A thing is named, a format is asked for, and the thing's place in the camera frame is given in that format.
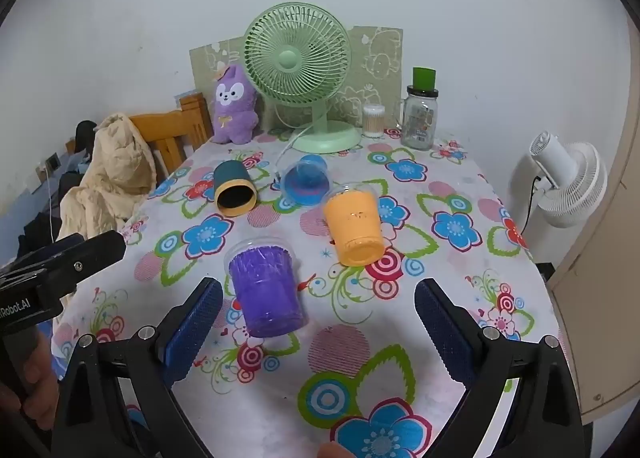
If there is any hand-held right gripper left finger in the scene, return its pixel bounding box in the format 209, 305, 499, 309
52, 277, 223, 458

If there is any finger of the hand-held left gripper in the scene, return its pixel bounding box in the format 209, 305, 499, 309
35, 229, 127, 306
6, 233, 86, 273

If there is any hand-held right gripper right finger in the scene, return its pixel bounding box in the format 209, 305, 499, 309
414, 278, 586, 458

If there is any purple plastic cup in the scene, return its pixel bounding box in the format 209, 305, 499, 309
223, 237, 307, 339

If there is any orange plastic cup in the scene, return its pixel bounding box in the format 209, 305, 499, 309
322, 181, 387, 267

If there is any dark green yellow cup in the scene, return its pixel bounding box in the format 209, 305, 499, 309
214, 161, 259, 215

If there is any blue plastic cup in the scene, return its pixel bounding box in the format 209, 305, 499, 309
279, 154, 331, 204

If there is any person's left hand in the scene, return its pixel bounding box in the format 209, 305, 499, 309
0, 338, 60, 431

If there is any beige padded blanket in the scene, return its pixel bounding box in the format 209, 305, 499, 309
52, 113, 157, 334

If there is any wooden chair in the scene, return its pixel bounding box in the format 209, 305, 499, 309
129, 93, 215, 179

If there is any white standing fan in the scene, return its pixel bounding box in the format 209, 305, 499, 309
529, 131, 608, 229

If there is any purple plush toy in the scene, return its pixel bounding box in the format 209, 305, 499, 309
211, 63, 260, 145

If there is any glass jar with green lid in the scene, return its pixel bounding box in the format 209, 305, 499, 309
387, 67, 440, 151

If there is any cotton swab container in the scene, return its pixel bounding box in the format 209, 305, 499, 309
362, 104, 386, 139

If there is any printed green board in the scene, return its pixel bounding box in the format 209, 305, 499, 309
189, 26, 403, 131

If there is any green desk fan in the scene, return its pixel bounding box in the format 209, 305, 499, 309
243, 2, 362, 154

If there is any black fan cable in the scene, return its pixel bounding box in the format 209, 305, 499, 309
520, 175, 543, 239

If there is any white fan cable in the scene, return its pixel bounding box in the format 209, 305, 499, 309
274, 123, 313, 185

